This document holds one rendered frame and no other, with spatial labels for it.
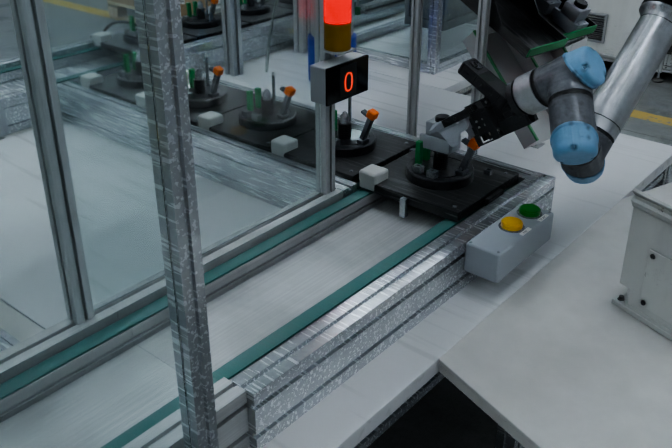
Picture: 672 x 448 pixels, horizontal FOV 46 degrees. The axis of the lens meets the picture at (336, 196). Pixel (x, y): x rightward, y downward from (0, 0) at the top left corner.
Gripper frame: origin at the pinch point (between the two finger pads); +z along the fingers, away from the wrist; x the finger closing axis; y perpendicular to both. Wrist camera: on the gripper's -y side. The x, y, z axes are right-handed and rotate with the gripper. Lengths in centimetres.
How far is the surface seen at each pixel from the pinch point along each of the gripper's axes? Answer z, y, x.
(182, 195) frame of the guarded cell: -32, -6, -83
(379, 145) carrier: 21.9, -1.4, 4.8
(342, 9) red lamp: -7.2, -25.9, -20.1
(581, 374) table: -25, 45, -27
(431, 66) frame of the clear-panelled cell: 59, -17, 85
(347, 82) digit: 0.2, -14.5, -19.2
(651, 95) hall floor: 125, 46, 366
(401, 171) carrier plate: 12.0, 5.5, -3.4
